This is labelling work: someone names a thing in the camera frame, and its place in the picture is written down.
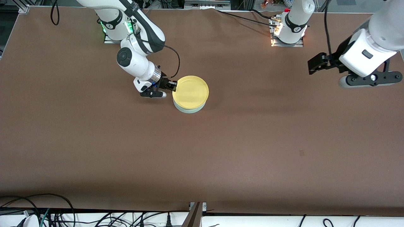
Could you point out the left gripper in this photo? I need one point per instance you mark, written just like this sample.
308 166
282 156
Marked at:
332 59

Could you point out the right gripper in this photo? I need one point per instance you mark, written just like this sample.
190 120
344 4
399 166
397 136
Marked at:
163 82

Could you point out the yellow plate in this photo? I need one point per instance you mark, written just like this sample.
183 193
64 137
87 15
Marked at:
190 91

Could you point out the pale green plate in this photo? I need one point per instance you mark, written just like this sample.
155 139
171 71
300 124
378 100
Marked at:
189 111

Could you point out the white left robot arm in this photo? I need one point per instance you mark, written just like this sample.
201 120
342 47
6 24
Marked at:
295 22

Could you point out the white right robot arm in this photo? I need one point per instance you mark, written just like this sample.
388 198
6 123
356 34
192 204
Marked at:
139 64

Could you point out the brown table mat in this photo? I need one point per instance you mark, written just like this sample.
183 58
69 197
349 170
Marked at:
202 151

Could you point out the black power plug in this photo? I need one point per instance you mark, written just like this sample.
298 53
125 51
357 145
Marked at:
169 220

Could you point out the aluminium profile post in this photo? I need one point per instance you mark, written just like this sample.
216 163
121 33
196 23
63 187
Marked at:
194 217

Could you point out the aluminium corner bracket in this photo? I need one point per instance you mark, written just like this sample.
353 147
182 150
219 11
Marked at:
24 9

